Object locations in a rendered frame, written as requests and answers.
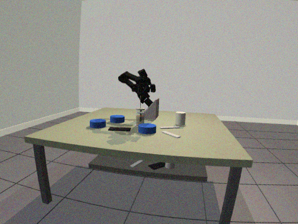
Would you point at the cream cylinder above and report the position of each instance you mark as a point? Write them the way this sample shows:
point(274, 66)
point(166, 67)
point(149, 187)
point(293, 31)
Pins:
point(180, 118)

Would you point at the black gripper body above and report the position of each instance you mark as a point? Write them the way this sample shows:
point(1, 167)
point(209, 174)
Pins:
point(142, 86)

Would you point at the blue cylinder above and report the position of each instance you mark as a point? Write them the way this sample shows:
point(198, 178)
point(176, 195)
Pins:
point(117, 119)
point(147, 128)
point(98, 123)

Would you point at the grey shelf under table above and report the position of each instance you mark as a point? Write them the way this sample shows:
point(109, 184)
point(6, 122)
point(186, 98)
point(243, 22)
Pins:
point(122, 165)

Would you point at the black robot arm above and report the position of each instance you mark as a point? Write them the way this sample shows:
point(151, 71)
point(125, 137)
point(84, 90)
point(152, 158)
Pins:
point(126, 77)

